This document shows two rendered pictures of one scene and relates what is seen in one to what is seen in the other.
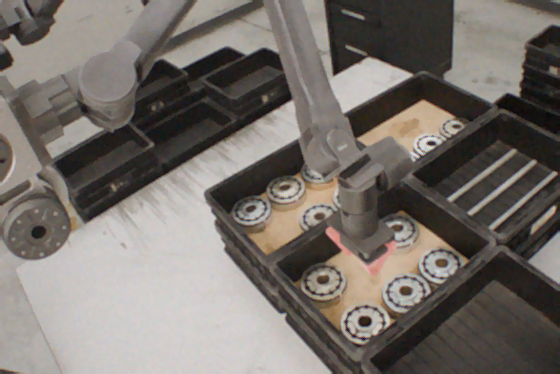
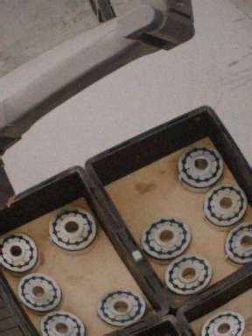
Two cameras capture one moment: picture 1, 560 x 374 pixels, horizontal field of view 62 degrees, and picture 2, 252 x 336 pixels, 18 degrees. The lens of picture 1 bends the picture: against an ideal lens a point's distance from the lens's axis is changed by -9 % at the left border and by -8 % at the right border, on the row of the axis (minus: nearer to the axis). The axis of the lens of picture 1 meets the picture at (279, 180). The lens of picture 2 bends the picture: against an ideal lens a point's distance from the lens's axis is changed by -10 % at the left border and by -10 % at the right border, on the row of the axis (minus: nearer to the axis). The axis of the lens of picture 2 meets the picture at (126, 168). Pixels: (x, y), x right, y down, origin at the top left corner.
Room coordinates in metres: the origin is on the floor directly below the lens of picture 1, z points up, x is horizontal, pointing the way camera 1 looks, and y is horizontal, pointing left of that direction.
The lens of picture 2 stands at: (0.91, -0.84, 2.39)
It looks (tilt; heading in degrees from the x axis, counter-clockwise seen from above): 58 degrees down; 98
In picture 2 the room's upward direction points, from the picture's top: 9 degrees counter-clockwise
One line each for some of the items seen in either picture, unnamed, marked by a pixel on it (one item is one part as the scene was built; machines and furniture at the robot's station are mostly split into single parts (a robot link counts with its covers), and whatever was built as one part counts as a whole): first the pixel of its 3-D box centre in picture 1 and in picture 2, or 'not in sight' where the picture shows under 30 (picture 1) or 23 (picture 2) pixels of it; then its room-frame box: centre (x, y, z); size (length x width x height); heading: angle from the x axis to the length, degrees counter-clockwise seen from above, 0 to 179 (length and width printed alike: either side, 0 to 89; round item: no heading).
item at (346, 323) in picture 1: (365, 323); (16, 252); (0.55, -0.11, 0.86); 0.10 x 0.10 x 0.01
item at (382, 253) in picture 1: (368, 253); not in sight; (0.53, -0.12, 1.10); 0.07 x 0.07 x 0.09; 27
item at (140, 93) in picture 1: (154, 117); not in sight; (2.30, 0.58, 0.37); 0.40 x 0.30 x 0.45; 121
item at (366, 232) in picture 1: (359, 218); not in sight; (0.55, -0.11, 1.17); 0.10 x 0.07 x 0.07; 27
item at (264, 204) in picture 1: (251, 210); (201, 165); (0.94, 0.09, 0.86); 0.10 x 0.10 x 0.01
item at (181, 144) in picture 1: (194, 156); not in sight; (1.96, 0.38, 0.31); 0.40 x 0.30 x 0.34; 121
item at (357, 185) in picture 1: (360, 187); not in sight; (0.55, -0.12, 1.23); 0.07 x 0.06 x 0.07; 121
